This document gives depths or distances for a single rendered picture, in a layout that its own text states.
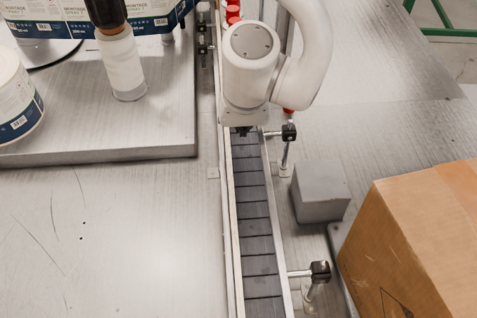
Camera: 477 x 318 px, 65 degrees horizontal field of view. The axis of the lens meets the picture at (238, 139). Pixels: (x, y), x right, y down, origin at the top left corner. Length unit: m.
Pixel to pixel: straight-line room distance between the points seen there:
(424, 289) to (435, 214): 0.10
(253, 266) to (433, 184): 0.34
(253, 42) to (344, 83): 0.63
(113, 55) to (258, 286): 0.59
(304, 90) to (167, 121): 0.47
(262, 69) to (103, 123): 0.54
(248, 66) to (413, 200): 0.28
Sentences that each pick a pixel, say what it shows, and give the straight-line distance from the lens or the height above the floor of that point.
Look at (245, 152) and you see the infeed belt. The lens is 0.86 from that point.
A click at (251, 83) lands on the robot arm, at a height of 1.18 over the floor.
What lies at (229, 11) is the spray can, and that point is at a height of 1.08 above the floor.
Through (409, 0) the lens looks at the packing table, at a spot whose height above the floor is 0.40.
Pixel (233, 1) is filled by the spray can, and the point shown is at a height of 1.08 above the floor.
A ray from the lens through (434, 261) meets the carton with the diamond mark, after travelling 0.52.
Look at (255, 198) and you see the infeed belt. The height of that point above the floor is 0.88.
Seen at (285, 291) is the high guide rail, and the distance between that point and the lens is 0.62.
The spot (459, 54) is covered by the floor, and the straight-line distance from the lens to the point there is 3.01.
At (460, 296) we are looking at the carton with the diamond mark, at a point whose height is 1.12.
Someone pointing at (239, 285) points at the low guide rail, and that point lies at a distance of 0.67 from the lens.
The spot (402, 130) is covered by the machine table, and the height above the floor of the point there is 0.83.
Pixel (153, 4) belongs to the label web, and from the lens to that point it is 1.11.
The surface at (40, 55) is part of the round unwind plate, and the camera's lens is 1.24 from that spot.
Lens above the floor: 1.55
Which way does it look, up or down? 49 degrees down
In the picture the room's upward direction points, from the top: straight up
